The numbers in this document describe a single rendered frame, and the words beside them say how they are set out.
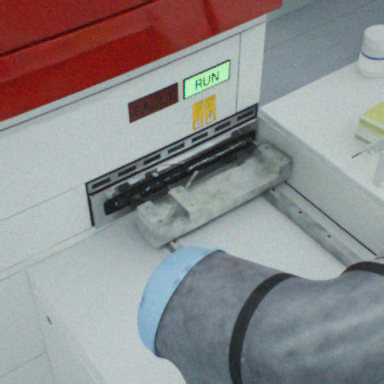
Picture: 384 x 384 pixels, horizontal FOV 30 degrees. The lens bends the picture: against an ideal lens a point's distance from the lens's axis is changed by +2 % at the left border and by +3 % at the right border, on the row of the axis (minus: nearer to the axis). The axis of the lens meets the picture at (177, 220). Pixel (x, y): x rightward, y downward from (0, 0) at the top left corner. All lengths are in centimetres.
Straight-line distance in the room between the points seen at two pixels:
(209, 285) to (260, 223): 96
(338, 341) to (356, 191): 95
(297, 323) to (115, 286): 92
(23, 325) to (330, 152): 77
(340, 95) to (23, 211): 76
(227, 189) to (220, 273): 94
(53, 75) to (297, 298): 74
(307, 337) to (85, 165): 93
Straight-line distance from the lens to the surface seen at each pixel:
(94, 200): 148
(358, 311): 59
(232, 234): 156
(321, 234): 154
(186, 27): 134
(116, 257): 152
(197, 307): 63
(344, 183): 152
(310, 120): 163
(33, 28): 117
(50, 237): 151
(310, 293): 59
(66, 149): 139
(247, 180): 159
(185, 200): 150
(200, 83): 149
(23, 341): 170
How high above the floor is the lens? 196
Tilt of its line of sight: 46 degrees down
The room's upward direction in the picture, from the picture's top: 2 degrees counter-clockwise
